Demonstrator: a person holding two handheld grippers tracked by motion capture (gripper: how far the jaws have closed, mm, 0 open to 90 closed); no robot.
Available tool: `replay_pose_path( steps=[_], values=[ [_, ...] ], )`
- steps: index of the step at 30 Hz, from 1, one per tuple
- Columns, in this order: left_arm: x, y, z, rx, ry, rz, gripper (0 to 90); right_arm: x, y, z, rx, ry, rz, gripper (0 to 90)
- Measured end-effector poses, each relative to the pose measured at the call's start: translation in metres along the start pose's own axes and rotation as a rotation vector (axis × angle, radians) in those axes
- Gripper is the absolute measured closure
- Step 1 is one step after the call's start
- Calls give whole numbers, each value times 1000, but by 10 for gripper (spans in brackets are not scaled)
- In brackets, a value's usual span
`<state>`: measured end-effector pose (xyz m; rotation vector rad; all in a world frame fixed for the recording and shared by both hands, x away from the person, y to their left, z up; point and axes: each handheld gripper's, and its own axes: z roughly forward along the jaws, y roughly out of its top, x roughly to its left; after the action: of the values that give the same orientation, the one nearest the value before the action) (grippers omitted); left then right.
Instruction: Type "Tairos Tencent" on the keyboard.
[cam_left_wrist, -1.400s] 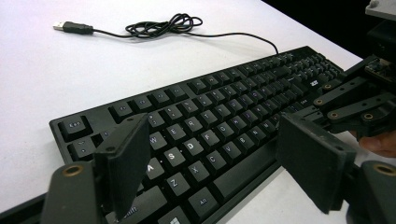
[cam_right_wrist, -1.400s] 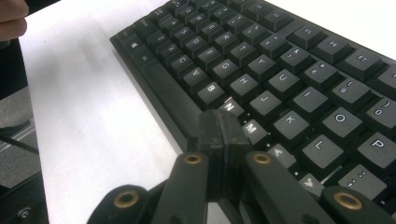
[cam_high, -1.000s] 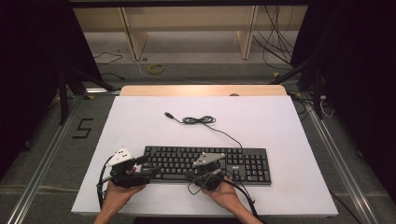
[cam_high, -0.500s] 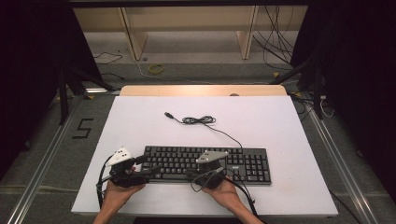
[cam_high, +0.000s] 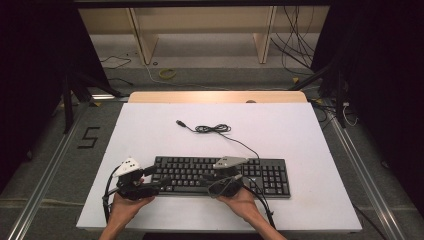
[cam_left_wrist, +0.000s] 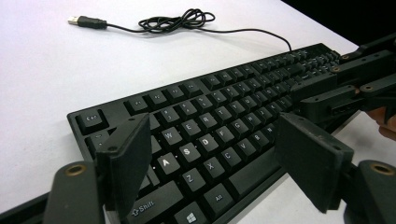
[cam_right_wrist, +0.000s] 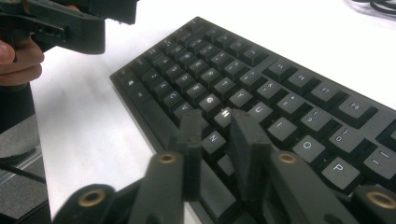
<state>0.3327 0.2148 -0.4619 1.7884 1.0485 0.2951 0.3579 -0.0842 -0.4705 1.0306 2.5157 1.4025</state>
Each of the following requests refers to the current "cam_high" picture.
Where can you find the person's left hand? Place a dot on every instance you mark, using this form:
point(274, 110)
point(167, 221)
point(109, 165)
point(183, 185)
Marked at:
point(128, 206)

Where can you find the black computer keyboard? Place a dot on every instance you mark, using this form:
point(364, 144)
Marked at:
point(266, 176)

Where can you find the yellow tape roll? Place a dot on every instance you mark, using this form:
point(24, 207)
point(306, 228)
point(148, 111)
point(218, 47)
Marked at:
point(163, 76)

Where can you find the black curtain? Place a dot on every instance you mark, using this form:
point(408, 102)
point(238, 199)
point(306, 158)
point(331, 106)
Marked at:
point(386, 83)
point(33, 83)

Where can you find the person's right hand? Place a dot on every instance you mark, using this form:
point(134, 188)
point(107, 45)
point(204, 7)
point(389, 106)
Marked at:
point(241, 205)

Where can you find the yellow tape piece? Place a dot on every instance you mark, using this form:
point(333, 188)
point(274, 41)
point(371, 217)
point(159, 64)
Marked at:
point(295, 80)

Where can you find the black metal stand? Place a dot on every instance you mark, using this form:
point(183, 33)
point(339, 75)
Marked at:
point(68, 106)
point(339, 100)

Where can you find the aluminium floor rail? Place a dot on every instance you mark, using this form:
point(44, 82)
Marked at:
point(50, 176)
point(370, 180)

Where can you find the wooden shelf unit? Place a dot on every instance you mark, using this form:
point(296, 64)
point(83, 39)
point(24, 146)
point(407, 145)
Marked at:
point(146, 43)

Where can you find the white table cover board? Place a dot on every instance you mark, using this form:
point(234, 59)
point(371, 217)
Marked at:
point(283, 133)

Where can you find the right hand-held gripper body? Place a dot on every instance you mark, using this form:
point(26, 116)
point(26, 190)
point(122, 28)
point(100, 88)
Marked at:
point(226, 183)

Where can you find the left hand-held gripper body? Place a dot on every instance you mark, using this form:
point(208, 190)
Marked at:
point(133, 191)

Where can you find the wooden table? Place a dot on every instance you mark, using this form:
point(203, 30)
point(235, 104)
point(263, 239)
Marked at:
point(200, 96)

